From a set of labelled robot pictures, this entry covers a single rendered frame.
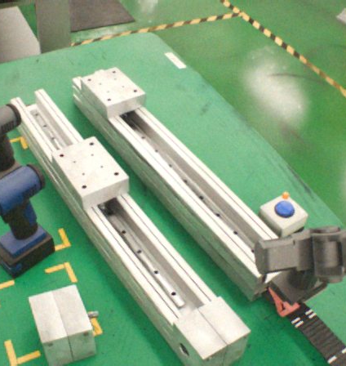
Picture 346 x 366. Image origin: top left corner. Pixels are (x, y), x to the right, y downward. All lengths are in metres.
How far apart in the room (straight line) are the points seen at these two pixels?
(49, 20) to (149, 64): 0.96
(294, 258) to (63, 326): 0.40
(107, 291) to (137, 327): 0.10
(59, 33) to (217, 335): 1.97
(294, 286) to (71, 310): 0.39
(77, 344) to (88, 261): 0.24
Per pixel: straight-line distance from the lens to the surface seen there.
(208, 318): 0.90
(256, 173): 1.30
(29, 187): 0.97
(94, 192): 1.05
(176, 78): 1.63
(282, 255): 0.83
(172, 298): 0.96
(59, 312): 0.91
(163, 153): 1.26
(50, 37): 2.59
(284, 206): 1.13
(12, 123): 1.15
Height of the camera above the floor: 1.63
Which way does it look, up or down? 43 degrees down
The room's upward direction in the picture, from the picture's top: 3 degrees clockwise
